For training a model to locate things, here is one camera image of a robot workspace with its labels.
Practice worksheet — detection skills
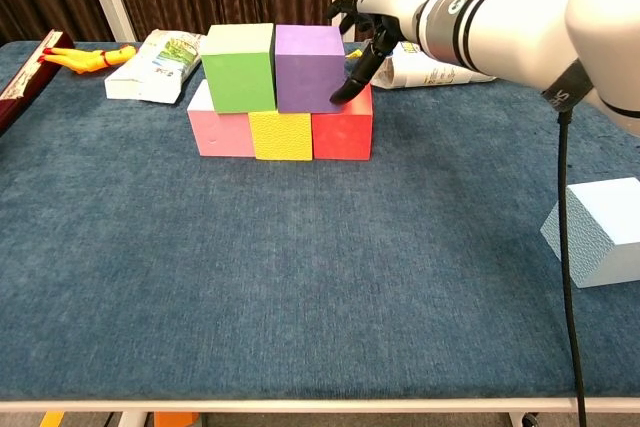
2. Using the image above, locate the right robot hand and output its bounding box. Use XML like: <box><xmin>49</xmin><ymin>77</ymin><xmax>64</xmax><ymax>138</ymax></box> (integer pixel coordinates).
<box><xmin>327</xmin><ymin>0</ymin><xmax>436</xmax><ymax>104</ymax></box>

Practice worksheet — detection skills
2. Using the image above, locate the purple cube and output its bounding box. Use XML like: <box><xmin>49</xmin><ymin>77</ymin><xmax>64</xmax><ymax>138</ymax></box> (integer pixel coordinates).
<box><xmin>274</xmin><ymin>24</ymin><xmax>347</xmax><ymax>115</ymax></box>

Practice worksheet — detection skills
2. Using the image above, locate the red cube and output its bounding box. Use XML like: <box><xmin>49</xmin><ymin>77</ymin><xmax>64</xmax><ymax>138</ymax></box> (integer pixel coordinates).
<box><xmin>310</xmin><ymin>82</ymin><xmax>375</xmax><ymax>162</ymax></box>

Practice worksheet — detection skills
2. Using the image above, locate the yellow cube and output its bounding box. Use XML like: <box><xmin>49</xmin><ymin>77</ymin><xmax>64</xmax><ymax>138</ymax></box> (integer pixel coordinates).
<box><xmin>248</xmin><ymin>110</ymin><xmax>315</xmax><ymax>162</ymax></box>

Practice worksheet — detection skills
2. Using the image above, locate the green cube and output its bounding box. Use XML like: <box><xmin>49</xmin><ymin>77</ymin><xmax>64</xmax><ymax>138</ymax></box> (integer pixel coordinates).
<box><xmin>200</xmin><ymin>23</ymin><xmax>277</xmax><ymax>115</ymax></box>

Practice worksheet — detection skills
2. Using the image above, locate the pink cube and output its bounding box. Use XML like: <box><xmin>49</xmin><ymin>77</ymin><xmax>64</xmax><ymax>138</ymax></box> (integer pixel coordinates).
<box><xmin>187</xmin><ymin>79</ymin><xmax>257</xmax><ymax>158</ymax></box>

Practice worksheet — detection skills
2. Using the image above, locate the light blue cube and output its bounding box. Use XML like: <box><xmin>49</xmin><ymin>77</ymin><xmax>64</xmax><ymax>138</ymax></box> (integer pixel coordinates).
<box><xmin>539</xmin><ymin>177</ymin><xmax>640</xmax><ymax>290</ymax></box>

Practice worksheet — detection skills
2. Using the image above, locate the clear wrapped snack pack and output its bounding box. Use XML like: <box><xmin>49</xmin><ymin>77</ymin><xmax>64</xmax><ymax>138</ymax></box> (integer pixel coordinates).
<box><xmin>349</xmin><ymin>39</ymin><xmax>499</xmax><ymax>92</ymax></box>

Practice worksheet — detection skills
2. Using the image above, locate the white green snack bag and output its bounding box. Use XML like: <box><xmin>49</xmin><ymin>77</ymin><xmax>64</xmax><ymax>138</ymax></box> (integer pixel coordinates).
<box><xmin>104</xmin><ymin>28</ymin><xmax>209</xmax><ymax>105</ymax></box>

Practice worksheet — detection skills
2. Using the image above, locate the blue table mat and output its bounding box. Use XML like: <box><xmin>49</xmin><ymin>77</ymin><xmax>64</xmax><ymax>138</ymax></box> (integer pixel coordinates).
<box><xmin>0</xmin><ymin>40</ymin><xmax>640</xmax><ymax>402</ymax></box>

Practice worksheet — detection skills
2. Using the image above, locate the yellow rubber chicken toy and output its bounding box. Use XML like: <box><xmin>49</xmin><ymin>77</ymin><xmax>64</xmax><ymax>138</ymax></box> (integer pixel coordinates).
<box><xmin>42</xmin><ymin>44</ymin><xmax>138</xmax><ymax>76</ymax></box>

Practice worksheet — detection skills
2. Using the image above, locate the long dark red box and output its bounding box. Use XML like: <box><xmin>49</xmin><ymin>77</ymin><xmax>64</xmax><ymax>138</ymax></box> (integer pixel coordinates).
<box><xmin>0</xmin><ymin>29</ymin><xmax>76</xmax><ymax>136</ymax></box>

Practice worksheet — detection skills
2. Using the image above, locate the orange floor object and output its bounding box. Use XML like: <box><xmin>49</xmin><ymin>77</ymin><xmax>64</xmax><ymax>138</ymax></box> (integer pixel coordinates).
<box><xmin>153</xmin><ymin>411</ymin><xmax>200</xmax><ymax>427</ymax></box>

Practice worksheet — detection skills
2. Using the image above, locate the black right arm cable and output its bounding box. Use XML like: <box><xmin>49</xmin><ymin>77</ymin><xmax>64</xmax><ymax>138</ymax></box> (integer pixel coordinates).
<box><xmin>554</xmin><ymin>111</ymin><xmax>589</xmax><ymax>427</ymax></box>

